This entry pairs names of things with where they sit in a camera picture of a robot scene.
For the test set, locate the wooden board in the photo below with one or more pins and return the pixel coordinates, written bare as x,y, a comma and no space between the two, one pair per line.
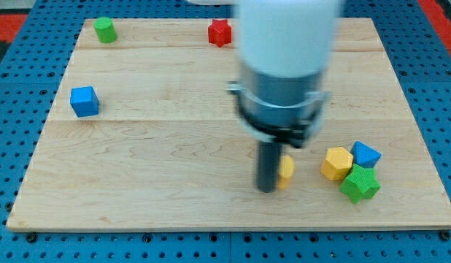
166,152

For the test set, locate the green cylinder block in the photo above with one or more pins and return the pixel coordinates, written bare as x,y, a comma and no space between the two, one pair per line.
105,30

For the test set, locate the green star block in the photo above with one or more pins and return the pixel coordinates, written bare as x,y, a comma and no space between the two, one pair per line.
360,183

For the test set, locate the red star block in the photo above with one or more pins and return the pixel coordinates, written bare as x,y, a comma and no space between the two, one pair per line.
219,32

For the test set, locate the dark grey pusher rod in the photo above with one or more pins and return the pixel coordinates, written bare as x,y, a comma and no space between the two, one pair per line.
268,162

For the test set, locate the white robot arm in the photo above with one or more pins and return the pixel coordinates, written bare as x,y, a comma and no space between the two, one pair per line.
283,48

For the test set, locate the yellow heart block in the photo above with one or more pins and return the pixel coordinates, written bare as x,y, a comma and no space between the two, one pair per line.
285,171

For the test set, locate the blue triangle block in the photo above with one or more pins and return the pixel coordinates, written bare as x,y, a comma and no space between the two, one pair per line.
365,156

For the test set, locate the yellow hexagon block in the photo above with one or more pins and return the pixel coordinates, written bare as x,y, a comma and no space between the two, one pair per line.
337,163

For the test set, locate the blue cube block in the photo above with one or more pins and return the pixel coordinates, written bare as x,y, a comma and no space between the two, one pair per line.
84,101

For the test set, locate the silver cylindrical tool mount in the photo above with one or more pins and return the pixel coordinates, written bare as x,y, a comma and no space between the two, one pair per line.
286,110

